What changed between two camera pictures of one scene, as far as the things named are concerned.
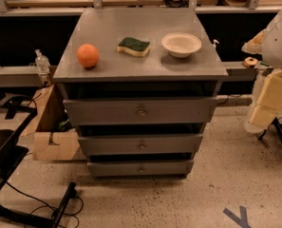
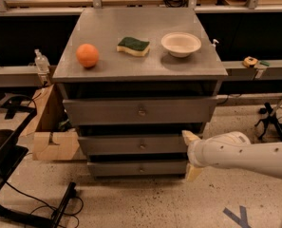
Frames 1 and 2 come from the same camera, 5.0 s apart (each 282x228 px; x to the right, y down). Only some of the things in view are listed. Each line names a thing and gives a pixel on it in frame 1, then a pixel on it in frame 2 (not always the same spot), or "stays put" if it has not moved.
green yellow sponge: x=134 y=46 stays put
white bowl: x=180 y=45 stays put
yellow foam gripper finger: x=263 y=116 → x=189 y=137
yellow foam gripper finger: x=277 y=89 → x=193 y=173
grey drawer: x=141 y=143 stays put
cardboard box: x=48 y=128 stays put
